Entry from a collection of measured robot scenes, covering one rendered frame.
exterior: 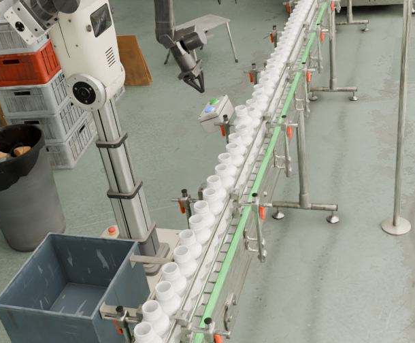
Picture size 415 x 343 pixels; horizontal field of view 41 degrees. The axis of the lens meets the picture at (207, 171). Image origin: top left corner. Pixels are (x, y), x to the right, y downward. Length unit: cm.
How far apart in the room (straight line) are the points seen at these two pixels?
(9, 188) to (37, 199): 18
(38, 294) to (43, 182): 146
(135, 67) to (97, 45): 305
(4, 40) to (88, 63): 180
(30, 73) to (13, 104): 29
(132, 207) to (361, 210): 141
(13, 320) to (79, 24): 99
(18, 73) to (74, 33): 188
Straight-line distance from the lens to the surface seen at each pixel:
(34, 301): 183
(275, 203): 317
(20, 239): 339
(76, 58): 209
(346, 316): 268
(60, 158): 410
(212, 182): 153
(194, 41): 187
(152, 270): 259
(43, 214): 330
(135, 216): 246
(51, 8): 188
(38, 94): 389
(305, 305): 273
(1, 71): 396
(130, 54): 504
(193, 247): 134
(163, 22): 183
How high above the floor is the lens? 199
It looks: 32 degrees down
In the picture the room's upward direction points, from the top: 10 degrees counter-clockwise
